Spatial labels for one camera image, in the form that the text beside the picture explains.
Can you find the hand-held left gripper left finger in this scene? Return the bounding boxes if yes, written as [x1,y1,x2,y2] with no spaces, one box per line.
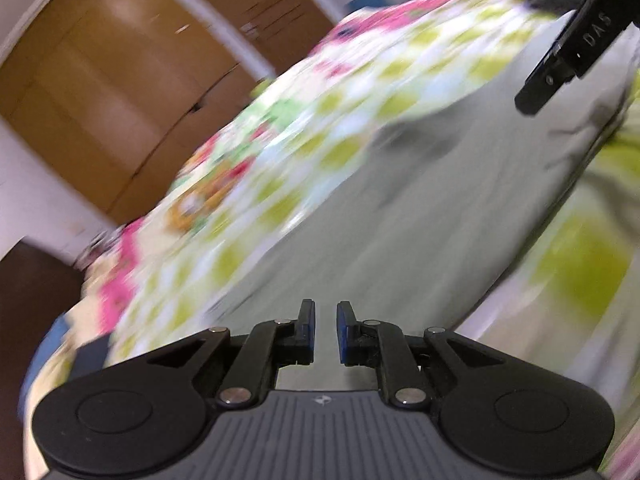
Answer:
[145,299,317,408]

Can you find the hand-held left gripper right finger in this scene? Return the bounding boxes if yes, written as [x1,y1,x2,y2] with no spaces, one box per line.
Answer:
[336,301,506,408]

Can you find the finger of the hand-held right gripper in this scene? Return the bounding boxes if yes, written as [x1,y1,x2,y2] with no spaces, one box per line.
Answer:
[515,52,574,115]

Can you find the light grey-green pants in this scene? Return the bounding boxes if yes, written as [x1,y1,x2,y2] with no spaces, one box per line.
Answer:
[210,10,637,356]

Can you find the cartoon printed quilt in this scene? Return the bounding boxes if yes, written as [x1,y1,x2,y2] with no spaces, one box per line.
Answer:
[80,0,451,336]

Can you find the green checked plastic sheet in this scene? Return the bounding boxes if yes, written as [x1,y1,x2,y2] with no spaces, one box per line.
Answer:
[100,0,640,480]

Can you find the navy folded cloth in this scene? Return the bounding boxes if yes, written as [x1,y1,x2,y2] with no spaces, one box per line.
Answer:
[72,335,110,376]

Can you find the striped bag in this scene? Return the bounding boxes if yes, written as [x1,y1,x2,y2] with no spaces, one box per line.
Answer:
[85,230,121,263]

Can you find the dark brown headboard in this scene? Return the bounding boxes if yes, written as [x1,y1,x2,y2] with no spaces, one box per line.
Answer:
[0,240,86,480]

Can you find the wooden wardrobe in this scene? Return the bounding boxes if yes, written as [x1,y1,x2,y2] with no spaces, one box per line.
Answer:
[0,0,341,226]

